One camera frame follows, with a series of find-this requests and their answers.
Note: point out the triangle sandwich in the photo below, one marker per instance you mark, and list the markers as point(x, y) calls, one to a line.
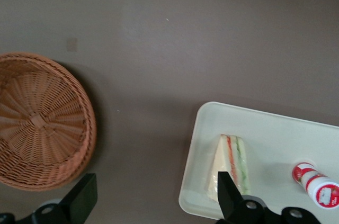
point(225, 160)

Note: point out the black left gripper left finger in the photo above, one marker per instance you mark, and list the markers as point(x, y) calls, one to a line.
point(76, 200)

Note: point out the round shallow wicker basket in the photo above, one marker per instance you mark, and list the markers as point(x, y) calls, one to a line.
point(39, 123)

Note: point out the small red white yogurt cup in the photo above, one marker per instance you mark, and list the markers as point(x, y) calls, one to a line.
point(315, 184)

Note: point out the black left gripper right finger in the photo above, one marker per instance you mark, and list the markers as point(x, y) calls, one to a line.
point(230, 202)

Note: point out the beige plastic tray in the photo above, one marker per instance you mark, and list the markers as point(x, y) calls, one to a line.
point(278, 139)

